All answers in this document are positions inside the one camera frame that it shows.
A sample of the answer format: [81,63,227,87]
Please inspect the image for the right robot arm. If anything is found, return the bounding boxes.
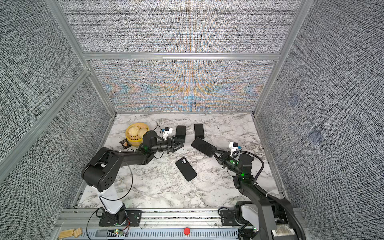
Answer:
[212,150,307,240]

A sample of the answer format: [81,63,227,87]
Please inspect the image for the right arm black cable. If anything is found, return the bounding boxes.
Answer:
[233,150,307,240]

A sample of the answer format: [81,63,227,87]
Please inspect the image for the black phone case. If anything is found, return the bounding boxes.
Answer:
[175,125,187,142]
[176,157,197,182]

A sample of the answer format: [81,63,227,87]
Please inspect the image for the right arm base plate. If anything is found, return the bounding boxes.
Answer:
[219,209,246,227]

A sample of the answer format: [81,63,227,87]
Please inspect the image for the yellow bamboo steamer basket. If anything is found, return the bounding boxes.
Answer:
[125,123,150,147]

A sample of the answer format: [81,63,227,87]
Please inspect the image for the left steamed bun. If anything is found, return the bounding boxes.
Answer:
[128,126,140,137]

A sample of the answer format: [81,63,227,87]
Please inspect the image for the aluminium front rail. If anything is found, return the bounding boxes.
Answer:
[51,208,242,240]

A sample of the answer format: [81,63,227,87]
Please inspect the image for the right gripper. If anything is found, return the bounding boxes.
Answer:
[212,149,242,177]

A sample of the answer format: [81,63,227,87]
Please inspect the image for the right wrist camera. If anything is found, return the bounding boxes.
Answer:
[229,142,242,158]

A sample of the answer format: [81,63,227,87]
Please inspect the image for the wooden blocks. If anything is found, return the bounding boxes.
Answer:
[58,228,83,239]

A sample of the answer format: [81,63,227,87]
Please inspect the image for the right steamed bun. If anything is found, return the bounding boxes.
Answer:
[138,128,148,139]

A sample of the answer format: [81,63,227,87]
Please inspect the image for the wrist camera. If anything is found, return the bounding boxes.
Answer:
[162,127,173,140]
[229,142,242,158]

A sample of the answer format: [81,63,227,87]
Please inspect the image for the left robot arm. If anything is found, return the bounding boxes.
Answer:
[81,131,185,226]

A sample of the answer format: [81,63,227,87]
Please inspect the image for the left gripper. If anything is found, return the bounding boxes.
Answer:
[151,137,185,155]

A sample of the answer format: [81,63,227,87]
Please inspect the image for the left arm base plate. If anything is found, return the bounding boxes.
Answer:
[99,210,143,227]

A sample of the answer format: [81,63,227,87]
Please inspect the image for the small dark snack packet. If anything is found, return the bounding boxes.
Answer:
[120,139,132,150]

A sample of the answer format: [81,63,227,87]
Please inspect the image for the red emergency button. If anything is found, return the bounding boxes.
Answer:
[183,228,191,236]

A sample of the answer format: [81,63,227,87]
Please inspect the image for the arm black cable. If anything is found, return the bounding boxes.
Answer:
[84,122,169,240]
[233,150,307,240]

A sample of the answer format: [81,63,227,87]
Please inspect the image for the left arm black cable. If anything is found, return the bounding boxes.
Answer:
[84,122,169,240]

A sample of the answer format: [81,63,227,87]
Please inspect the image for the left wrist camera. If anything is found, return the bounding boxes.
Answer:
[162,127,173,140]

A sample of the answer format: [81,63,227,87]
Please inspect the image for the steamed bun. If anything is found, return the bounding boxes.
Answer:
[128,126,140,137]
[138,128,148,139]

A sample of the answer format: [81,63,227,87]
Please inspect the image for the light blue phone case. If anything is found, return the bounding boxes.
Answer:
[193,123,205,140]

